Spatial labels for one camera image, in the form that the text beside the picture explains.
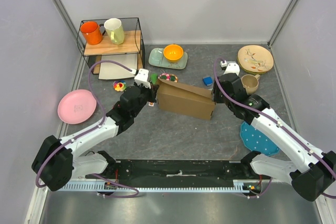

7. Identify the brown cardboard box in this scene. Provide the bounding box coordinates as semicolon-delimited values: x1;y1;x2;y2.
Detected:
156;79;215;120

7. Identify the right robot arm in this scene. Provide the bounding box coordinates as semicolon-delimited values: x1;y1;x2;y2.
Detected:
212;73;335;201

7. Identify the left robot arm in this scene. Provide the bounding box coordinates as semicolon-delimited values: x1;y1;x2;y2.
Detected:
31;84;159;191

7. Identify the blue small box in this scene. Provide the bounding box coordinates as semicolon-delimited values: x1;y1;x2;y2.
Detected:
202;76;213;86

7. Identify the green bone toy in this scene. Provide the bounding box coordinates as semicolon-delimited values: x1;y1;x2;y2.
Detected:
150;73;158;85

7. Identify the rainbow flower toy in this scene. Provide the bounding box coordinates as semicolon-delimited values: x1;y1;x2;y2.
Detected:
113;80;127;92

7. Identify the green double flower toy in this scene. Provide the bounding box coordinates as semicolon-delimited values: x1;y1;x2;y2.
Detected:
159;73;178;82

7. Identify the brown ceramic cup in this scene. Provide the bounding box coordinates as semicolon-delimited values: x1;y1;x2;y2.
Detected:
241;74;260;95

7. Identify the green plate under floral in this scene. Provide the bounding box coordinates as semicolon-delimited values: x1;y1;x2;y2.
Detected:
237;58;272;74

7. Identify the pale green tray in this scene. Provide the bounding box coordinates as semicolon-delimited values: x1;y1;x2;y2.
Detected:
149;48;188;70

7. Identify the orange bowl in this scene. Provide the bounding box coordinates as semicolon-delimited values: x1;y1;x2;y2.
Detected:
163;44;184;62

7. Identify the blue polka dot plate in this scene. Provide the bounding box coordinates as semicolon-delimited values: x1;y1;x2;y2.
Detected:
240;122;280;156

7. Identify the beige floral plate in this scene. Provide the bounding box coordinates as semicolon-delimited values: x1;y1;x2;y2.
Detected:
237;45;274;74

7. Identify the pink plate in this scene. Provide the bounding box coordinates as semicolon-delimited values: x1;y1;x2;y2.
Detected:
57;89;97;124

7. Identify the pale green mug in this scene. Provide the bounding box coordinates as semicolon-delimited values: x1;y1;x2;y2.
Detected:
104;18;124;45

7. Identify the orange mug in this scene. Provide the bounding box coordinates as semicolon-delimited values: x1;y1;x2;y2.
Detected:
80;21;103;45

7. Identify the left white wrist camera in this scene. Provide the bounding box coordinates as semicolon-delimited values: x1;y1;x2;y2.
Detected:
131;69;151;89

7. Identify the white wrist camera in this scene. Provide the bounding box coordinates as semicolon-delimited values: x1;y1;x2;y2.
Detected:
131;69;151;89
220;61;240;76

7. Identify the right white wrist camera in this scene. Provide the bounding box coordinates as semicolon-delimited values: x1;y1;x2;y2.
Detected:
220;61;240;76

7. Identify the black wire wooden shelf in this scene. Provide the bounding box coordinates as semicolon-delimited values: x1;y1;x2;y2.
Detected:
76;17;145;69

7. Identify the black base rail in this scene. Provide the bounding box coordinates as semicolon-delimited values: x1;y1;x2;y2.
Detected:
99;159;259;188

